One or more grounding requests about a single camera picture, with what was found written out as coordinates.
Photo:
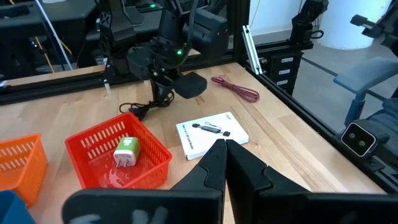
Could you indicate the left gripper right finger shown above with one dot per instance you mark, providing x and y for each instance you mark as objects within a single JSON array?
[{"x": 248, "y": 193}]

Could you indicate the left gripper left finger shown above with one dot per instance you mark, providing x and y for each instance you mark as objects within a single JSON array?
[{"x": 199, "y": 199}]

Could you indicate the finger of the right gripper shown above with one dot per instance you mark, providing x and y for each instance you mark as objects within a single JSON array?
[
  {"x": 166, "y": 91},
  {"x": 156, "y": 91}
]

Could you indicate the small usb wall charger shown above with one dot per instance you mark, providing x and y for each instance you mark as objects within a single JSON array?
[{"x": 127, "y": 151}]

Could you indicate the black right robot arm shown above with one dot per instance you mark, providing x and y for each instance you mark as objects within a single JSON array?
[{"x": 116, "y": 28}]

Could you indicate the background black robot arm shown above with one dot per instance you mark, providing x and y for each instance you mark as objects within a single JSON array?
[{"x": 308, "y": 18}]

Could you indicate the blue plastic bin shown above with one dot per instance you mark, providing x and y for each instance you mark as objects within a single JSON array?
[{"x": 12, "y": 210}]

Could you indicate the white card reader box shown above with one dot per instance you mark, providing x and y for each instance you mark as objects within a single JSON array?
[{"x": 205, "y": 140}]

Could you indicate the red slotted plastic basket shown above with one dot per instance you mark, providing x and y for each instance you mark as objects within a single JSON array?
[{"x": 93, "y": 161}]

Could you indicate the thin white rod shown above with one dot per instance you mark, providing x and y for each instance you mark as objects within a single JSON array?
[{"x": 53, "y": 31}]

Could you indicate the black drawer cabinet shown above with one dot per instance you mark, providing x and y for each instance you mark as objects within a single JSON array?
[{"x": 284, "y": 71}]

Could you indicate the grey side desk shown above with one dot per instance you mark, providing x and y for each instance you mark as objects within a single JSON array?
[{"x": 46, "y": 15}]

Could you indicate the orange slotted plastic basket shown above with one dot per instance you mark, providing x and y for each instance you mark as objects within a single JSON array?
[{"x": 18, "y": 168}]

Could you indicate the blue padded bench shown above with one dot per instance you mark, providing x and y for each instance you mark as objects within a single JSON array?
[{"x": 367, "y": 74}]

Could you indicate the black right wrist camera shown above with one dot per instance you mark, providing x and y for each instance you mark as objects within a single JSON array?
[{"x": 191, "y": 85}]

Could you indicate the black aluminium table frame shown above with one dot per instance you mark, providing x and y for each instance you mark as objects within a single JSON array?
[{"x": 237, "y": 31}]

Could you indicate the silver aluminium bracket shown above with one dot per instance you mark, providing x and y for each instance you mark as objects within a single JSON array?
[{"x": 252, "y": 49}]

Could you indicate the table-level camera box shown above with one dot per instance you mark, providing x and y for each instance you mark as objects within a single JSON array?
[{"x": 357, "y": 140}]

